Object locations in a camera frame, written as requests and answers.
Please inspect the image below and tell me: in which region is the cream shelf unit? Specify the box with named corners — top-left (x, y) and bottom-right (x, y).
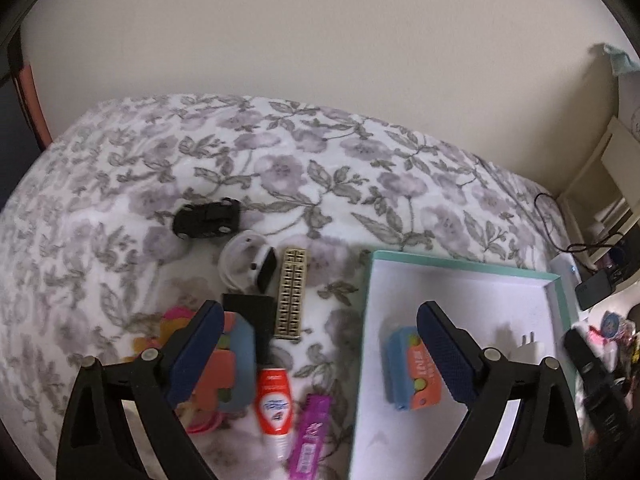
top-left (557, 115), bottom-right (640, 271)

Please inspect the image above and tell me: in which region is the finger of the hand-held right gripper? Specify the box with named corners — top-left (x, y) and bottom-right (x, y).
top-left (564, 328), bottom-right (608, 385)

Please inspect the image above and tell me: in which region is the beige grid plastic piece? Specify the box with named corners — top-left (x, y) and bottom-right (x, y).
top-left (274, 246), bottom-right (309, 342)

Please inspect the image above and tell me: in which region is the black rectangular block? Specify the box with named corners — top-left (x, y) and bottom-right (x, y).
top-left (222, 294), bottom-right (276, 367)

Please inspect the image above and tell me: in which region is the black flat device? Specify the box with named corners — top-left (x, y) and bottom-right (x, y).
top-left (575, 267), bottom-right (617, 311)

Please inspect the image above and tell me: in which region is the blue round tin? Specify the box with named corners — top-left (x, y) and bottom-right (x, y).
top-left (600, 310), bottom-right (624, 339)

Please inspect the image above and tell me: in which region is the puppy toy figure pink hat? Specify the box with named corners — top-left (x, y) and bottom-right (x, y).
top-left (132, 307), bottom-right (197, 361)

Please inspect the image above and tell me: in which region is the white round case black clip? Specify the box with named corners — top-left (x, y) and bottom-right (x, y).
top-left (218, 230), bottom-right (277, 295)

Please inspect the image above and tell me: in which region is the black cable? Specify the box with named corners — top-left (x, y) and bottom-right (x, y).
top-left (534, 192), bottom-right (621, 257)

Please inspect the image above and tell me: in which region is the white tray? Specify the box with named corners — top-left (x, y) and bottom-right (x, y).
top-left (348, 250), bottom-right (571, 480)

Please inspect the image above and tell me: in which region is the white power bank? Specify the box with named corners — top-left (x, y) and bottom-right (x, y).
top-left (550, 254), bottom-right (583, 287)

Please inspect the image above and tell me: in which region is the white printed carton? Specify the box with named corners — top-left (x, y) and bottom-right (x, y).
top-left (617, 67), bottom-right (640, 142)

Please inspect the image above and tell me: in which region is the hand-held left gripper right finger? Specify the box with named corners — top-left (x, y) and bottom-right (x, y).
top-left (416, 301), bottom-right (586, 480)

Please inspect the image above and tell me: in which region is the purple packet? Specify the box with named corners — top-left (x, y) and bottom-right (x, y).
top-left (289, 394), bottom-right (332, 480)

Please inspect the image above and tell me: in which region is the blue orange toy bus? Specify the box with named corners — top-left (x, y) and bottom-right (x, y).
top-left (195, 312), bottom-right (258, 413)
top-left (382, 326), bottom-right (446, 412)

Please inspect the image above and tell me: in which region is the red white tube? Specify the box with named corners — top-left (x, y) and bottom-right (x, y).
top-left (255, 367), bottom-right (293, 461)

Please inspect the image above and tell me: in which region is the floral printed blanket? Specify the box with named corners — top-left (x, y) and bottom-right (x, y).
top-left (0, 92), bottom-right (576, 480)

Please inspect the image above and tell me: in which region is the white plug adapter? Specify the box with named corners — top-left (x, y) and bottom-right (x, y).
top-left (515, 332), bottom-right (546, 366)

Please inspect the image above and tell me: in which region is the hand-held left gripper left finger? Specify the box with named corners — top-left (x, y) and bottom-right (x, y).
top-left (56, 300), bottom-right (226, 480)

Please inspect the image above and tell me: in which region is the black toy car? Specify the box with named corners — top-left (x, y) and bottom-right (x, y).
top-left (172, 197), bottom-right (241, 239)

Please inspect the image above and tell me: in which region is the red-brown bed frame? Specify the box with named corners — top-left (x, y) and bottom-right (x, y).
top-left (14, 62), bottom-right (54, 153)

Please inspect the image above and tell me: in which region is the teal cloth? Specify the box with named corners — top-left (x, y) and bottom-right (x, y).
top-left (595, 42), bottom-right (640, 78)

